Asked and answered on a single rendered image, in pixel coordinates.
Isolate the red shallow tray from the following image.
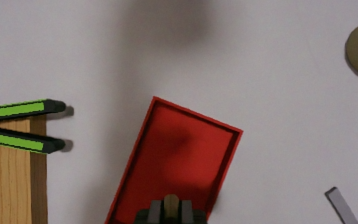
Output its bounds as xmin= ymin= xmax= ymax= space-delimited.
xmin=104 ymin=96 xmax=243 ymax=224

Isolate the grey flat bar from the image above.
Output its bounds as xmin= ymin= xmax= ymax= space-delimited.
xmin=325 ymin=186 xmax=358 ymax=224

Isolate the black spring clamp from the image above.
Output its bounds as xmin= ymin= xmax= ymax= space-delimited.
xmin=0 ymin=99 xmax=66 ymax=154

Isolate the tan wooden board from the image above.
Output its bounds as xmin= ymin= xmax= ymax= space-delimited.
xmin=0 ymin=114 xmax=48 ymax=224

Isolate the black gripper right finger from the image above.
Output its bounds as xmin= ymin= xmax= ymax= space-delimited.
xmin=178 ymin=200 xmax=208 ymax=224

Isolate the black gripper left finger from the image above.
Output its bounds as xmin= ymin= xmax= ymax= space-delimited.
xmin=133 ymin=200 xmax=164 ymax=224

